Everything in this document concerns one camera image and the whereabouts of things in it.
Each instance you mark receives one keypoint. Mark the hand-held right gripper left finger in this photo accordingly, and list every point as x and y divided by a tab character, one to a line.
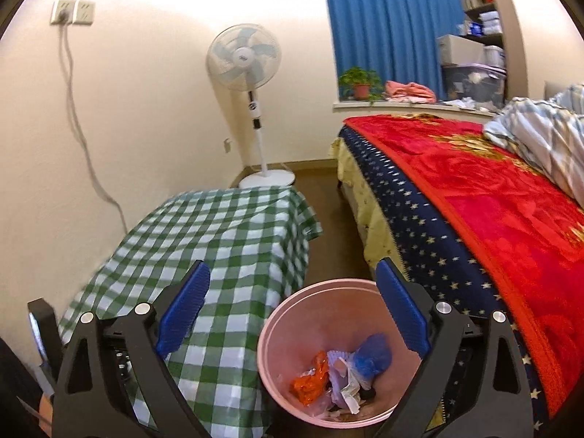
182	310

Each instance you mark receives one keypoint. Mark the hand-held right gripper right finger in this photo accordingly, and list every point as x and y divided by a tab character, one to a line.
401	310

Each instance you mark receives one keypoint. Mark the blue plastic bag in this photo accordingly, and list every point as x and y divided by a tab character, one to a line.
374	356

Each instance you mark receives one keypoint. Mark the lavender cloth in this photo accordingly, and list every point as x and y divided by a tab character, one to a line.
337	369

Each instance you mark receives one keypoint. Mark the white printed paper bag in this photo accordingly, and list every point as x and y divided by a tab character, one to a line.
351	392

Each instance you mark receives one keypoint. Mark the pink plastic bin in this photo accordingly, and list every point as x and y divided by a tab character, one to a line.
283	342

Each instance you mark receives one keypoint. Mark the orange plastic bag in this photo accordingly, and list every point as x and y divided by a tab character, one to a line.
310	381

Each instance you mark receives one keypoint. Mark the green checkered tablecloth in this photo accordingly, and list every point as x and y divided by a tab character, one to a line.
228	246

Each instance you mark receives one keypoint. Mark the yellow bed skirt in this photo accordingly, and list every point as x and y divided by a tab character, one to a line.
374	210

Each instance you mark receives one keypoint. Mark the white windowsill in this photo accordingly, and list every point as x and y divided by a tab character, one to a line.
388	106

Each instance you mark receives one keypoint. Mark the white cloth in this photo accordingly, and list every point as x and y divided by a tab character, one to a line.
470	104

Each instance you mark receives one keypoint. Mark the pink folded cloth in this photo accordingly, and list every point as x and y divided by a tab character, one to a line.
410	92

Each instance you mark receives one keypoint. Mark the green potted plant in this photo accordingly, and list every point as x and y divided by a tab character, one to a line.
362	91

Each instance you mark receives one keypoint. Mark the blue white plaid duvet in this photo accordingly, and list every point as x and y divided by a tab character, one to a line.
543	137

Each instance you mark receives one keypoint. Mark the clear storage bin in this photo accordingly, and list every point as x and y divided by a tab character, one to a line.
474	84

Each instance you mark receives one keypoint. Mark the white standing fan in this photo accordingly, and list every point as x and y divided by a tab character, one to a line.
244	57

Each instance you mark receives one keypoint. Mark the grey storage box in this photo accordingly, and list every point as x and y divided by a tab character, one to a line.
458	50

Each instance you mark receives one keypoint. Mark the small white storage box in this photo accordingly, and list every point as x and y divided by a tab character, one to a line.
495	57

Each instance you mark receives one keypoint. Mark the blue curtain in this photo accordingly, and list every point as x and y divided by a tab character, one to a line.
392	32

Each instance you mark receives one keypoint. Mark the wooden shelf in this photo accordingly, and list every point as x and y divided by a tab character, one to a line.
513	32

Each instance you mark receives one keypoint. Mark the stack of white packets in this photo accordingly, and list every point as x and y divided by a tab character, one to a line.
489	22

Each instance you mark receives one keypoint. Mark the small wall socket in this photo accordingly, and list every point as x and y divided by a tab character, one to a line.
226	144

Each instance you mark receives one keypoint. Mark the white wall outlet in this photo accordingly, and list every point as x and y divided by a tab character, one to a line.
85	12
63	11

